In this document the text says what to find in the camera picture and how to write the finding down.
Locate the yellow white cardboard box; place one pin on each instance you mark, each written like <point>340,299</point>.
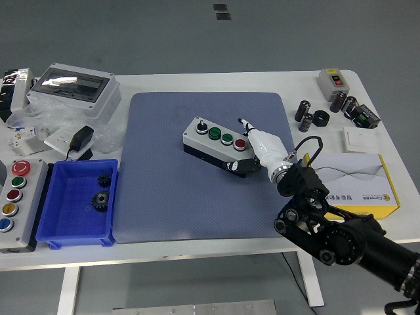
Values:
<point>357,177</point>

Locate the white rectangular box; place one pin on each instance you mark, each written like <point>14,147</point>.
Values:
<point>20,92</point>

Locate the grey four-button control box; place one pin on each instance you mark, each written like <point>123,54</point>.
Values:
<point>210,149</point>

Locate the black hex nut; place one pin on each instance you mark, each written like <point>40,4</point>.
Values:
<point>317,121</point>

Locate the black module with green terminal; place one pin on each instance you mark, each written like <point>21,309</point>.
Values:
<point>367,116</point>

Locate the white circuit breaker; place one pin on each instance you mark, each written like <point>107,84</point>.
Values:
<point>28,141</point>

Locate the black cylindrical capacitor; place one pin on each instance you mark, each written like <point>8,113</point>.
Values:
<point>302,111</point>
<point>348,104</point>
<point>338,102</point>
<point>306,123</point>

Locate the black power adapter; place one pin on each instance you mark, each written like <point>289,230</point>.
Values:
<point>82,138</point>

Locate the blue-grey table mat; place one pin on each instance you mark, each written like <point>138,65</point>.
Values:
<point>183,203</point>

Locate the black foil bag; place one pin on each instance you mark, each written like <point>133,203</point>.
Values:
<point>5,98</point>

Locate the dark floor plate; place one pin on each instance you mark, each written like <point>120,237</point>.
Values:
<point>220,7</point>
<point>223,16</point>

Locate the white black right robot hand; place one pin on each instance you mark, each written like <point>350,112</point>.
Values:
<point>265,147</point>

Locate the grey five-button control box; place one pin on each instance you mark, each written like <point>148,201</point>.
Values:
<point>28,210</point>

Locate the white wall switch plate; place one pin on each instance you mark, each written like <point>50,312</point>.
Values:
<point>359,139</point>

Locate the small black bevel gear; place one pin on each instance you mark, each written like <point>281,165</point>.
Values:
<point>104,181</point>

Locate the white wall socket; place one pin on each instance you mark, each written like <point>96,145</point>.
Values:
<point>57,139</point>

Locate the blue plastic bin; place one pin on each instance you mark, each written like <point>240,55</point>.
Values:
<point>72,226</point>

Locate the black plug block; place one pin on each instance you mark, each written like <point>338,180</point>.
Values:
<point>86,155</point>

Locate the white table leg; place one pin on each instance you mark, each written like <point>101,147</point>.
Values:
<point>67,292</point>
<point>311,282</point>

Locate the grey red-black switch box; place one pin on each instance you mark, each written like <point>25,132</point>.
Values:
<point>328,85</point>

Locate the clear plastic bag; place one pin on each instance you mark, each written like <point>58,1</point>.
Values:
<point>62,115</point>

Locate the silver metal plate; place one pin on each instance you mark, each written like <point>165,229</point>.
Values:
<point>197,308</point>

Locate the large black bevel gear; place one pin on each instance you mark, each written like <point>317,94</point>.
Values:
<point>100,201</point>

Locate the grey enclosure with clear lid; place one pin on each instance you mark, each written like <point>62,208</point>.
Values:
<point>98,101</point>

